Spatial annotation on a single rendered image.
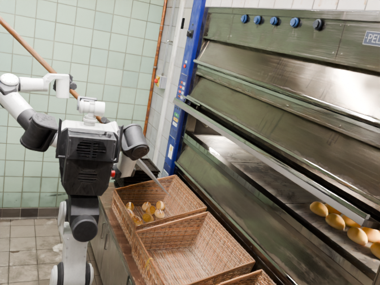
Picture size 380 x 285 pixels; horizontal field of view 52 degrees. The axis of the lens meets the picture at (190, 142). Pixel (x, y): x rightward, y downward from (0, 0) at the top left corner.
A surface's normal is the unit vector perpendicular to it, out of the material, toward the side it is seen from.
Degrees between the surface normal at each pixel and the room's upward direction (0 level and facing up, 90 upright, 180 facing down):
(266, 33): 90
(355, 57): 89
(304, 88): 68
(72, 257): 74
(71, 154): 89
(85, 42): 90
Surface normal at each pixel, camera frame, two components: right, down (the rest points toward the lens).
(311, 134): -0.79, -0.38
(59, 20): 0.39, 0.31
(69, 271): 0.42, -0.21
